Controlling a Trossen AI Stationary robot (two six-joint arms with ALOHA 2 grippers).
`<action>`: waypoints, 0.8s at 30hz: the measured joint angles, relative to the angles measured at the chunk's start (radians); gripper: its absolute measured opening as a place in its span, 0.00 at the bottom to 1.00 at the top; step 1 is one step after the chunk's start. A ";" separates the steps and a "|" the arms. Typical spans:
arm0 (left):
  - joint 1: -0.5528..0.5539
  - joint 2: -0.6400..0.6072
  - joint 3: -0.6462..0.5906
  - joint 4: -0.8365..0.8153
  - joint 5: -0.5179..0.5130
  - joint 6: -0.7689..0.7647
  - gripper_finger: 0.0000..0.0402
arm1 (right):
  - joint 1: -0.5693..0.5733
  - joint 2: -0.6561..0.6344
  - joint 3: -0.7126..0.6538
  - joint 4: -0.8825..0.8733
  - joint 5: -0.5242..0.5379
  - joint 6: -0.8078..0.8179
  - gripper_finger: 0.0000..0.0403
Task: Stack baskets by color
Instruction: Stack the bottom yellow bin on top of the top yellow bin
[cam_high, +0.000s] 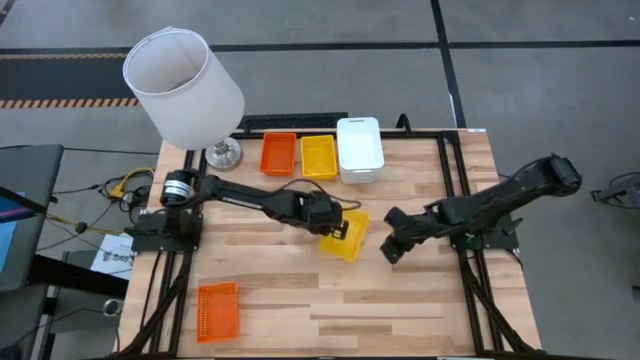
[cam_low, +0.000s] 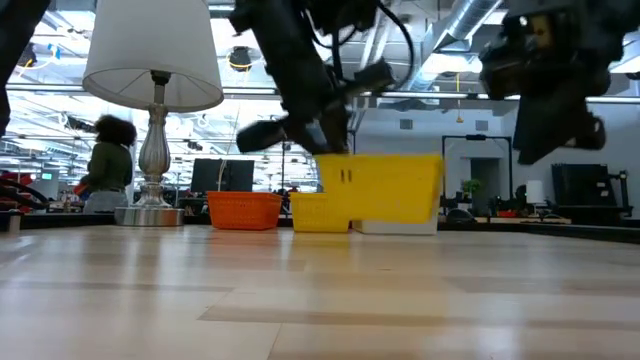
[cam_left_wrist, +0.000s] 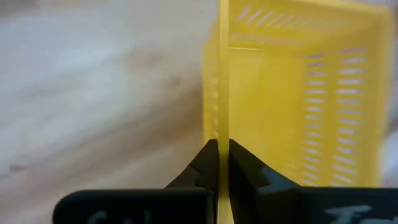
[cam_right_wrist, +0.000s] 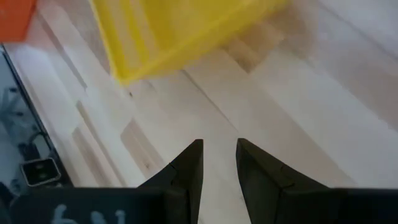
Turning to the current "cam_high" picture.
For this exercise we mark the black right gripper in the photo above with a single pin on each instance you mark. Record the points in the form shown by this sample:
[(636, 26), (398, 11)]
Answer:
[(422, 225)]

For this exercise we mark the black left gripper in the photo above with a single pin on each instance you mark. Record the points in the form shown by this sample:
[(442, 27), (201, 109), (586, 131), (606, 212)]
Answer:
[(317, 210)]

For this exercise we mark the yellow slotted plastic basket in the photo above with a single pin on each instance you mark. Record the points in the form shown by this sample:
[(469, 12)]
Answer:
[(351, 245), (319, 157)]

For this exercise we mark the white plastic basket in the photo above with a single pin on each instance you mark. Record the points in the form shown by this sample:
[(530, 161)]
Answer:
[(360, 177), (360, 145)]

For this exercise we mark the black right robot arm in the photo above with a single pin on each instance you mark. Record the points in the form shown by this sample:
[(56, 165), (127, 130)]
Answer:
[(500, 200)]

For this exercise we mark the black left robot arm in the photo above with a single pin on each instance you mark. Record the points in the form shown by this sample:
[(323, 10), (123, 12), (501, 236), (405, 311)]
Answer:
[(240, 195)]

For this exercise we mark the orange slotted plastic basket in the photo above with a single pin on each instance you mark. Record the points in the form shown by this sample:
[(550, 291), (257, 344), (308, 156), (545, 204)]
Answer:
[(218, 312), (278, 154)]

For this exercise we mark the black perforated strip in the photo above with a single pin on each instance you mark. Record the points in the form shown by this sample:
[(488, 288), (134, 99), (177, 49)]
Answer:
[(292, 121)]

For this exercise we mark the white printed paper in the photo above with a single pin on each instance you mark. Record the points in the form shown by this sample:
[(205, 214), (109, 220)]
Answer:
[(116, 256)]

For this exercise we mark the black screen panel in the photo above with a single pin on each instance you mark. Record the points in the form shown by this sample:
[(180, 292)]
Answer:
[(25, 210)]

